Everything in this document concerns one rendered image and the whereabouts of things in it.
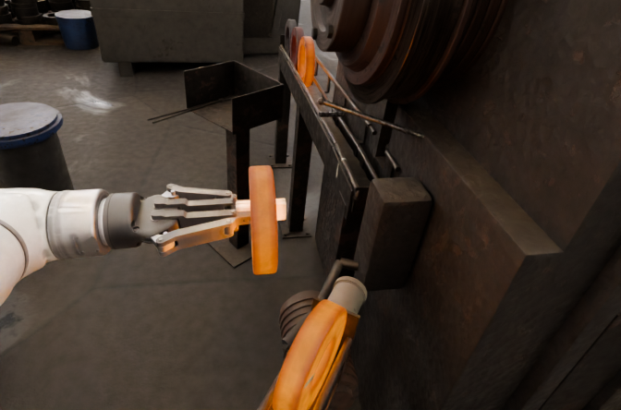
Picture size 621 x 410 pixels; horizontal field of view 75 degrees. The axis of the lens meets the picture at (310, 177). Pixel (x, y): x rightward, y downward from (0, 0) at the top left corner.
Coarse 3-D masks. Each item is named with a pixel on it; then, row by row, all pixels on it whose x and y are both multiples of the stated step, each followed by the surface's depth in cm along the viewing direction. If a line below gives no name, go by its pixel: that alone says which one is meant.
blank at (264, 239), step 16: (256, 176) 54; (272, 176) 54; (256, 192) 52; (272, 192) 52; (256, 208) 51; (272, 208) 51; (256, 224) 51; (272, 224) 51; (256, 240) 51; (272, 240) 51; (256, 256) 52; (272, 256) 52; (256, 272) 55; (272, 272) 56
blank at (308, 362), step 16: (320, 304) 53; (336, 304) 56; (320, 320) 50; (336, 320) 52; (304, 336) 49; (320, 336) 49; (336, 336) 56; (288, 352) 48; (304, 352) 48; (320, 352) 49; (288, 368) 47; (304, 368) 47; (320, 368) 56; (288, 384) 47; (304, 384) 47; (320, 384) 57; (288, 400) 47; (304, 400) 50
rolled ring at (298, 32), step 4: (296, 28) 164; (300, 28) 165; (292, 32) 171; (296, 32) 163; (300, 32) 163; (292, 36) 171; (296, 36) 163; (300, 36) 162; (292, 40) 173; (296, 40) 163; (292, 44) 175; (296, 44) 163; (292, 48) 175; (296, 48) 164; (292, 52) 176; (296, 52) 164; (292, 56) 176; (296, 56) 164; (292, 60) 175; (296, 60) 164; (296, 64) 165; (296, 68) 167
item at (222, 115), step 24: (192, 72) 133; (216, 72) 140; (240, 72) 143; (192, 96) 138; (216, 96) 145; (240, 96) 119; (264, 96) 126; (216, 120) 130; (240, 120) 123; (264, 120) 131; (240, 144) 139; (240, 168) 145; (240, 192) 151; (216, 240) 169; (240, 240) 164; (240, 264) 160
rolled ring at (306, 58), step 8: (304, 40) 148; (312, 40) 148; (304, 48) 149; (312, 48) 146; (304, 56) 160; (312, 56) 146; (304, 64) 161; (312, 64) 147; (304, 72) 150; (312, 72) 148; (304, 80) 151
